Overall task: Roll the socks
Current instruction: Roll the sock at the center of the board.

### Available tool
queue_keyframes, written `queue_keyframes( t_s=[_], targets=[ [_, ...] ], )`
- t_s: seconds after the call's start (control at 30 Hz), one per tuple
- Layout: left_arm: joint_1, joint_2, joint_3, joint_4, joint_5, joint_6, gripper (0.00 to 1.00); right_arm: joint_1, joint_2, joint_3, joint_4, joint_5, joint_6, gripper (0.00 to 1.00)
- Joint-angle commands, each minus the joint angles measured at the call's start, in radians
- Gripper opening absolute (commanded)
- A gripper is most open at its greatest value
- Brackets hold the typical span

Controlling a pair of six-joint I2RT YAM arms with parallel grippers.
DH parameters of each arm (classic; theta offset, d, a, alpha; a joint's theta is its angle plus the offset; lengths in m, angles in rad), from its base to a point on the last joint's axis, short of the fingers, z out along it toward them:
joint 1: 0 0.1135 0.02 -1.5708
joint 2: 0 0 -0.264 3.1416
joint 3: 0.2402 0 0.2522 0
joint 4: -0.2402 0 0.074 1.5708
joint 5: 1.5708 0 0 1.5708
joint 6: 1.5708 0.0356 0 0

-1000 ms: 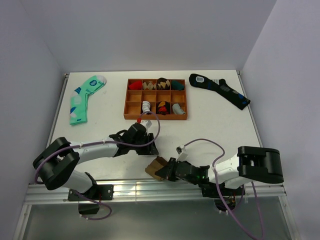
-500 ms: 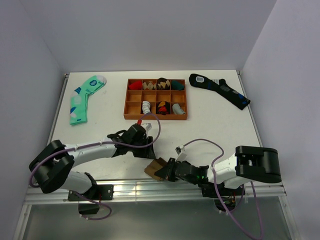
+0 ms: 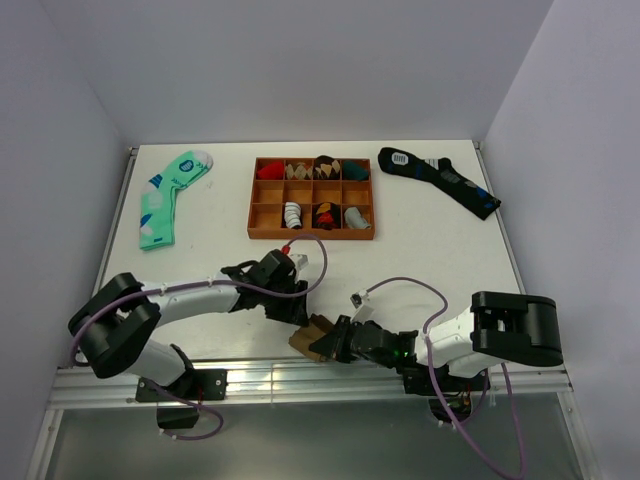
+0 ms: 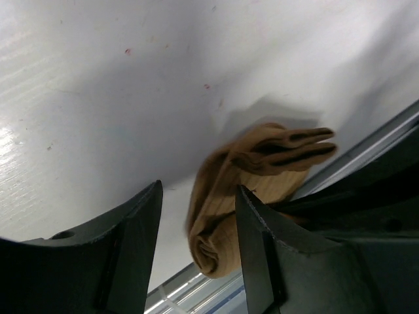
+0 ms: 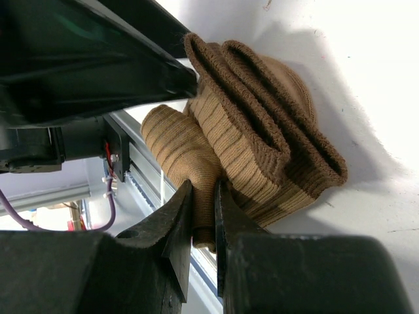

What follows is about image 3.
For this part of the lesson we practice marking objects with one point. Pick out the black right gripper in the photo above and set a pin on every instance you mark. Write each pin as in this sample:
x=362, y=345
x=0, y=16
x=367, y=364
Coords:
x=334, y=345

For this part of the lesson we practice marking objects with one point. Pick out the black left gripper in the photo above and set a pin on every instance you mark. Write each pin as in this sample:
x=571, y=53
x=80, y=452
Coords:
x=293, y=312

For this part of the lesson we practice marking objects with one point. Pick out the tan brown ribbed sock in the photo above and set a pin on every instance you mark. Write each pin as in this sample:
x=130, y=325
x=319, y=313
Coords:
x=303, y=337

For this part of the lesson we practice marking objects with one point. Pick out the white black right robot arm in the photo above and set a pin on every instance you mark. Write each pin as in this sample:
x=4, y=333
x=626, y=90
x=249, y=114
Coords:
x=496, y=327

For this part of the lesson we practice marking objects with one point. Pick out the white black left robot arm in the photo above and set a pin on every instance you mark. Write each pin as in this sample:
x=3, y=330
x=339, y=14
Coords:
x=113, y=329

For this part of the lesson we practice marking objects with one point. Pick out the white striped rolled sock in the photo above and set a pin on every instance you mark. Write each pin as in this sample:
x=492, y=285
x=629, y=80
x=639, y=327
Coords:
x=292, y=216

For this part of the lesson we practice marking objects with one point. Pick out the black red argyle rolled sock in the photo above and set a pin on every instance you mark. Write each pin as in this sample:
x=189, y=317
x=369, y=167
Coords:
x=326, y=216

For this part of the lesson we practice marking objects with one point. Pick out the orange compartment tray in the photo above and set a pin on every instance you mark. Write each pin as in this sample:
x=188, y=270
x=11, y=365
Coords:
x=268, y=197

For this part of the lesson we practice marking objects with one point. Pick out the grey rolled sock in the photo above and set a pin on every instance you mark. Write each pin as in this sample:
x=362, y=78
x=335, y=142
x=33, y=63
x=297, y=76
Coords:
x=355, y=220

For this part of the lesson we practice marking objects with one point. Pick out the beige argyle rolled sock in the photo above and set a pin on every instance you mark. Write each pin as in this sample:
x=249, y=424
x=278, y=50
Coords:
x=298, y=171

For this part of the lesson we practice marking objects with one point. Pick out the brown argyle rolled sock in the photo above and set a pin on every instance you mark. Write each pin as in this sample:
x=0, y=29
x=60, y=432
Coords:
x=326, y=168

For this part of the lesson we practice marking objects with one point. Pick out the dark teal rolled sock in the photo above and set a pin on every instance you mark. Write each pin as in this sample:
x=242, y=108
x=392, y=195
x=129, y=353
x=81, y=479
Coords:
x=353, y=171

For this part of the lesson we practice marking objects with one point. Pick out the mint green patterned sock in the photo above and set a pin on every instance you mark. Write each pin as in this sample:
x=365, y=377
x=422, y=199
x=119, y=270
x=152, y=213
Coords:
x=159, y=198

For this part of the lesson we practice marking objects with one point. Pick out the black blue patterned sock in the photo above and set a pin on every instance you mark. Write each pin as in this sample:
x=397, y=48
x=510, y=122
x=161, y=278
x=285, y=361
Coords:
x=441, y=174

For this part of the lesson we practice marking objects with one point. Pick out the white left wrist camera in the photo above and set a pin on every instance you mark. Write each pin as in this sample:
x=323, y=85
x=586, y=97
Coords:
x=300, y=261

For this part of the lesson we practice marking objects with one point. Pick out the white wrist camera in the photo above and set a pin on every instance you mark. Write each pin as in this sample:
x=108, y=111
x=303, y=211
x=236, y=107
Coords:
x=362, y=305
x=300, y=261

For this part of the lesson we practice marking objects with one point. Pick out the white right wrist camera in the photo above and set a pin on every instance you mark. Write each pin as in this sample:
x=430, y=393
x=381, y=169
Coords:
x=362, y=305

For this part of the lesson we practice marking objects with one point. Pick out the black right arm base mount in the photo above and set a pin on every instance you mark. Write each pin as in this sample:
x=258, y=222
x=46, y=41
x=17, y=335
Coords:
x=463, y=395

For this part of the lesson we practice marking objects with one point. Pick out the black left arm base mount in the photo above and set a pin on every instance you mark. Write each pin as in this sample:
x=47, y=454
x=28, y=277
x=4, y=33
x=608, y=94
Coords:
x=181, y=405

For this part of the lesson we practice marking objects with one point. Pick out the aluminium table edge rail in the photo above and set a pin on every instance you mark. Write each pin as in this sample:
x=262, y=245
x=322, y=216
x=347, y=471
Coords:
x=427, y=252

